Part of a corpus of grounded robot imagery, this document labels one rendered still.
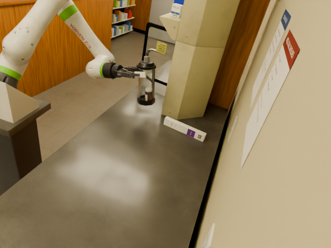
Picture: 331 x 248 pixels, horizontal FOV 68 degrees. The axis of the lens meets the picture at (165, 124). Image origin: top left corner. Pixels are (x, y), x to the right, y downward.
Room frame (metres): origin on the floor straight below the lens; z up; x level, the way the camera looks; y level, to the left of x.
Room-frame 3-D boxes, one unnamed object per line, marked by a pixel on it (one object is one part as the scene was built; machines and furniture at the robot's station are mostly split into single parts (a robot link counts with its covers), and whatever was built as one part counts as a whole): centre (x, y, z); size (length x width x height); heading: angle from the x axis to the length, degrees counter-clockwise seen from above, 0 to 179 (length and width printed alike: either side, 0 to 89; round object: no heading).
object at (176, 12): (1.46, 0.07, 1.54); 0.05 x 0.05 x 0.06; 74
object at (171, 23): (1.51, 0.06, 1.46); 0.32 x 0.12 x 0.10; 167
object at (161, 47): (1.70, 0.13, 1.19); 0.30 x 0.01 x 0.40; 70
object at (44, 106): (1.06, 0.87, 0.92); 0.32 x 0.32 x 0.04; 82
